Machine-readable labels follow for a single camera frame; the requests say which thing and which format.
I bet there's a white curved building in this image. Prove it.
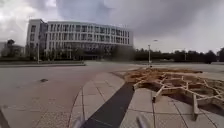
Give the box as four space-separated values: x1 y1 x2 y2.
25 18 135 61

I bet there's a low hedge strip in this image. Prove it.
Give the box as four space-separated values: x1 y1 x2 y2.
0 59 86 68

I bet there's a row of trees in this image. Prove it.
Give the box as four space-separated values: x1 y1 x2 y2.
24 44 134 62
133 46 224 65

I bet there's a robot's own part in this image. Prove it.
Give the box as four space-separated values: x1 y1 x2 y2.
71 117 85 128
136 113 151 128

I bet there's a lamp pole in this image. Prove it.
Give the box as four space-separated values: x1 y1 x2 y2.
147 39 159 68

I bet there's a honeycomb lattice planter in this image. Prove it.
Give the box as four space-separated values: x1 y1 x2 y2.
123 67 224 122

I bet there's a grey stone slab pavement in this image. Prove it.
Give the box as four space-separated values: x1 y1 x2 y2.
0 61 224 128

